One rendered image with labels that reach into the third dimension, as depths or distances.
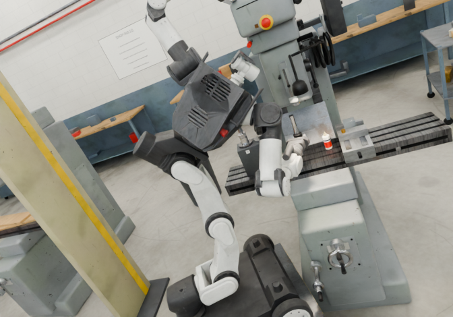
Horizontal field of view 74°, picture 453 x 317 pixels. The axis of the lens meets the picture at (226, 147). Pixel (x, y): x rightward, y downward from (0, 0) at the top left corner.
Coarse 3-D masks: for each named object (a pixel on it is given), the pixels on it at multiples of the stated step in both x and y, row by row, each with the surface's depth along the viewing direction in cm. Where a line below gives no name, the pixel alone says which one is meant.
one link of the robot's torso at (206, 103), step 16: (192, 80) 114; (208, 80) 112; (224, 80) 111; (192, 96) 115; (208, 96) 113; (224, 96) 141; (240, 96) 110; (256, 96) 117; (176, 112) 119; (192, 112) 117; (208, 112) 114; (224, 112) 112; (240, 112) 122; (176, 128) 121; (192, 128) 118; (208, 128) 116; (224, 128) 121; (192, 144) 129; (208, 144) 118
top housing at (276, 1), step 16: (240, 0) 129; (256, 0) 128; (272, 0) 127; (288, 0) 126; (240, 16) 132; (256, 16) 131; (272, 16) 130; (288, 16) 129; (240, 32) 136; (256, 32) 135
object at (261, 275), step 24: (264, 240) 184; (240, 264) 179; (264, 264) 169; (168, 288) 159; (192, 288) 154; (240, 288) 164; (264, 288) 155; (288, 288) 148; (192, 312) 156; (216, 312) 156; (240, 312) 151; (264, 312) 146
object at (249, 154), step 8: (256, 136) 185; (240, 144) 183; (248, 144) 179; (256, 144) 177; (240, 152) 179; (248, 152) 179; (256, 152) 179; (248, 160) 181; (256, 160) 181; (248, 168) 184; (256, 168) 183; (248, 176) 186
